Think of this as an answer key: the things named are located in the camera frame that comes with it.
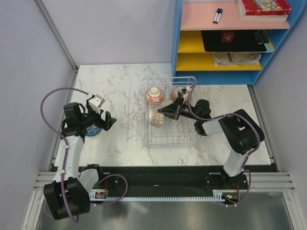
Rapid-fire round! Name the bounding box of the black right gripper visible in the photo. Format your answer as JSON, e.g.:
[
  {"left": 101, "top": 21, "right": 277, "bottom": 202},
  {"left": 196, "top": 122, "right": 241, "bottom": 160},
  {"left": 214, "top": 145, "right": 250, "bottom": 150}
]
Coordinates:
[{"left": 157, "top": 97, "right": 200, "bottom": 121}]

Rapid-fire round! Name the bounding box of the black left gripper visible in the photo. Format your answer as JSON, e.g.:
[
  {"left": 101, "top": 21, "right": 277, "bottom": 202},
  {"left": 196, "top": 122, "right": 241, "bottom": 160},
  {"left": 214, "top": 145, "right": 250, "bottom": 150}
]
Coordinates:
[{"left": 79, "top": 99, "right": 116, "bottom": 131}]

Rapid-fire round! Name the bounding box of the brown checkered blue-rimmed bowl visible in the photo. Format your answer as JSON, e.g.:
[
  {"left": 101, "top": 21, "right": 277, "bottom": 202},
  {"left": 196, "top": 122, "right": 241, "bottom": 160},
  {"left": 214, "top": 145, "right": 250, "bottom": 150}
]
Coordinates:
[{"left": 145, "top": 106, "right": 165, "bottom": 128}]

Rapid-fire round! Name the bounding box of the pink patterned small bowl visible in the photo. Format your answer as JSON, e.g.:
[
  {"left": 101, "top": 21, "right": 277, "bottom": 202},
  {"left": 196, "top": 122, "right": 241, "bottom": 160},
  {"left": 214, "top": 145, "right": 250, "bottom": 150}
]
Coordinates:
[{"left": 170, "top": 86, "right": 185, "bottom": 101}]

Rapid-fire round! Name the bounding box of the blue triangle patterned bowl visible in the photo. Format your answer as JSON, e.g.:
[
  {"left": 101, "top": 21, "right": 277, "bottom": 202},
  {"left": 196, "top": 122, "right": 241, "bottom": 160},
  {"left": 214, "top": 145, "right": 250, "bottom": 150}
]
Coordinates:
[{"left": 86, "top": 125, "right": 102, "bottom": 137}]

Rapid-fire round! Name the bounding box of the orange and white bowl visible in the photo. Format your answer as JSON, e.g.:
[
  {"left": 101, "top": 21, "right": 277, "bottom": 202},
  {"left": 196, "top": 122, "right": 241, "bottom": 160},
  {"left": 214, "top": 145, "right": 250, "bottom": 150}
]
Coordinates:
[{"left": 145, "top": 87, "right": 164, "bottom": 105}]

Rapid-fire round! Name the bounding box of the pale green ribbed bowl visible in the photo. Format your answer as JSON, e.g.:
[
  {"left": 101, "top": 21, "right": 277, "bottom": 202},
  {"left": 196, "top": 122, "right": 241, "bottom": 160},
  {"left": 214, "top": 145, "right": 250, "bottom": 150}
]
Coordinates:
[{"left": 161, "top": 100, "right": 173, "bottom": 107}]

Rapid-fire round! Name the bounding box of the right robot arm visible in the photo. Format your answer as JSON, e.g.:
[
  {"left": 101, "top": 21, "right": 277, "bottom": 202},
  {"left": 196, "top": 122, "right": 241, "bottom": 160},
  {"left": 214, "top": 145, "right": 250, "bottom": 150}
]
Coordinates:
[{"left": 157, "top": 95, "right": 265, "bottom": 189}]

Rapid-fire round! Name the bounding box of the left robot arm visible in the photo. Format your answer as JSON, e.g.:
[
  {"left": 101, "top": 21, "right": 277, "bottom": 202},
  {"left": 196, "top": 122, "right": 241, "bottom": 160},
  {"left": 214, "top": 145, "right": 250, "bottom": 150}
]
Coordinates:
[{"left": 43, "top": 97, "right": 116, "bottom": 223}]

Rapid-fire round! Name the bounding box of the spiral bound notebook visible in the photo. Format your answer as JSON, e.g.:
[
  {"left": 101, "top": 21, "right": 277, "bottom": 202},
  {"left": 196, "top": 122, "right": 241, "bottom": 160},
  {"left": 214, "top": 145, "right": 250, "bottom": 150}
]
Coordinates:
[{"left": 213, "top": 53, "right": 261, "bottom": 66}]

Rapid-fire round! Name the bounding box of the blue shelf unit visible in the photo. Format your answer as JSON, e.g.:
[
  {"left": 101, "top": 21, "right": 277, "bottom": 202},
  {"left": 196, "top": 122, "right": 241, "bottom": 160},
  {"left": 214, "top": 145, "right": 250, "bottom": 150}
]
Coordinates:
[{"left": 171, "top": 0, "right": 306, "bottom": 85}]

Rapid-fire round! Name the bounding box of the black tablet with red box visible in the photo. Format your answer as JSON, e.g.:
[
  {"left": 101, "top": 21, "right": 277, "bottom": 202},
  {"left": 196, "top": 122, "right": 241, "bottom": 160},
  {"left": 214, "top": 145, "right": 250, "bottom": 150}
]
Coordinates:
[{"left": 201, "top": 30, "right": 269, "bottom": 53}]

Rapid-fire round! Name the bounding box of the black capped marker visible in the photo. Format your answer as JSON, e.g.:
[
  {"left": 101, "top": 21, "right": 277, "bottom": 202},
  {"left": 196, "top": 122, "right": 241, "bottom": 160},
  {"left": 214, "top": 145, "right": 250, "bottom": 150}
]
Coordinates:
[{"left": 213, "top": 8, "right": 222, "bottom": 23}]

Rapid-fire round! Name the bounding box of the blue capped marker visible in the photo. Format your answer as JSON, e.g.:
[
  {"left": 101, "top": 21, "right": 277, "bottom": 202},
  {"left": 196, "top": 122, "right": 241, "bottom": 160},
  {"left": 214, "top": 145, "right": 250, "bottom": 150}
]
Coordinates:
[{"left": 216, "top": 8, "right": 223, "bottom": 24}]

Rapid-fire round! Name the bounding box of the red patterned book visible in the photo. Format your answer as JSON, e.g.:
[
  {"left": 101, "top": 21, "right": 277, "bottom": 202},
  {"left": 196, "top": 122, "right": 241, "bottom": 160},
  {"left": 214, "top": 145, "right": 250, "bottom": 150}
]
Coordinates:
[{"left": 236, "top": 0, "right": 292, "bottom": 22}]

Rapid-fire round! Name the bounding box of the white wire dish rack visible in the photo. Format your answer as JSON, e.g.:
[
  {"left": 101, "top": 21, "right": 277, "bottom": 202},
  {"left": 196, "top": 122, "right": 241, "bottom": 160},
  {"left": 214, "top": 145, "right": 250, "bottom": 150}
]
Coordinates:
[{"left": 141, "top": 76, "right": 203, "bottom": 147}]

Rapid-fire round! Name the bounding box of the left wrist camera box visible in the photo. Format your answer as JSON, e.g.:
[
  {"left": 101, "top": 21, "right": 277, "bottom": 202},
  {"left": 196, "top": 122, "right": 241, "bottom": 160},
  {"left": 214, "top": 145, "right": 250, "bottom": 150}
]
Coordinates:
[{"left": 88, "top": 94, "right": 105, "bottom": 115}]

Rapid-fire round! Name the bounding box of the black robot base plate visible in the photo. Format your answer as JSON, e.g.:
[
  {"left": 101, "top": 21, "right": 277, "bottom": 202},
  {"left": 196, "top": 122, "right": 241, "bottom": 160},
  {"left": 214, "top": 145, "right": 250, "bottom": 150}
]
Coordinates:
[{"left": 94, "top": 166, "right": 248, "bottom": 198}]

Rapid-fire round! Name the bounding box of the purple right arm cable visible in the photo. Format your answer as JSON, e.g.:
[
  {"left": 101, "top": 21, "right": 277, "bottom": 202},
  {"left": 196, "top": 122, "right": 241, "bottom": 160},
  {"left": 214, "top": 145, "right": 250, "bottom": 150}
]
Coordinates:
[{"left": 187, "top": 82, "right": 262, "bottom": 208}]

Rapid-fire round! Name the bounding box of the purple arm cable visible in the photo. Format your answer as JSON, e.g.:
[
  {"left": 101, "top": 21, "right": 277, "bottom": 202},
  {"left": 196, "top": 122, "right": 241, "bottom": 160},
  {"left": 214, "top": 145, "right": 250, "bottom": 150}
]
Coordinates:
[
  {"left": 187, "top": 82, "right": 262, "bottom": 208},
  {"left": 39, "top": 87, "right": 128, "bottom": 223}
]

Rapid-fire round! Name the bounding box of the white slotted cable duct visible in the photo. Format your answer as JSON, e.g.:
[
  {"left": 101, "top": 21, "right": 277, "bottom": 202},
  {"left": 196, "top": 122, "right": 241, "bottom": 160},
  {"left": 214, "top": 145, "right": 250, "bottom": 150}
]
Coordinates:
[{"left": 44, "top": 189, "right": 239, "bottom": 201}]

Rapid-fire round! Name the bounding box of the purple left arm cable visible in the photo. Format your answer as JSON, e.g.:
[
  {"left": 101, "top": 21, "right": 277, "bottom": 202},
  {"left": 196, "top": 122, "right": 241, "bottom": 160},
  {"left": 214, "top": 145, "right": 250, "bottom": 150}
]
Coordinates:
[{"left": 39, "top": 87, "right": 128, "bottom": 223}]

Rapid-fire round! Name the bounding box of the aluminium corner frame post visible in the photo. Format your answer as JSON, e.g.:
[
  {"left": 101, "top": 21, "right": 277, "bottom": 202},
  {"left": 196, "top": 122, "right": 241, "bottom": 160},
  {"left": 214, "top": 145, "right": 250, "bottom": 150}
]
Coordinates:
[{"left": 33, "top": 0, "right": 79, "bottom": 72}]

